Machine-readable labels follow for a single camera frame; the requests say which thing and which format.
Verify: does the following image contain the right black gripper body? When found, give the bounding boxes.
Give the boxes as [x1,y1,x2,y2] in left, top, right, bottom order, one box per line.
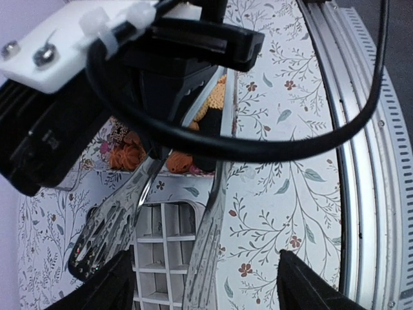
[1,18,264,196]

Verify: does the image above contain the black sandwich cookie left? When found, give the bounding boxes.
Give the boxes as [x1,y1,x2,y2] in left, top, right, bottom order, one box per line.
[198,108,223,137]

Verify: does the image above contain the pink divided cookie tin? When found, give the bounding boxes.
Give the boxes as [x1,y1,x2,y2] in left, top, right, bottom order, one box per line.
[131,200,205,309]

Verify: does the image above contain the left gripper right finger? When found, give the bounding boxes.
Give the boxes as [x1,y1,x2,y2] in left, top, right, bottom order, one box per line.
[277,250,363,310]

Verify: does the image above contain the front aluminium rail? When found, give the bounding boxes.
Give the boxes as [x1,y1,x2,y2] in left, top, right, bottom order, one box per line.
[299,1,412,309]

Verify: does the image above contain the black camera cable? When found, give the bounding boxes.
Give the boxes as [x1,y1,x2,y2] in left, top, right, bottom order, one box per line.
[85,0,388,162]

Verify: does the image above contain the floral tablecloth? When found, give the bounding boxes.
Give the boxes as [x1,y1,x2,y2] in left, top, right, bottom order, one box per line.
[19,1,341,309]

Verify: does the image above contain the chocolate sprinkle donut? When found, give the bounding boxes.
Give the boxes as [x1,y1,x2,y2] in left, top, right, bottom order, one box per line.
[110,121,129,143]

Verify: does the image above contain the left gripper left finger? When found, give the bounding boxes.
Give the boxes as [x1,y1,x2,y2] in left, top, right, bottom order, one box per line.
[48,250,134,310]

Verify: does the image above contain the floral cookie tray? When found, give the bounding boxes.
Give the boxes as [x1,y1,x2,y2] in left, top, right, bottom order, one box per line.
[80,67,237,177]

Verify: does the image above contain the metal serving tongs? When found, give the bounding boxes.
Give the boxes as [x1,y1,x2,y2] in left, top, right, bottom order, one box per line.
[67,64,239,310]

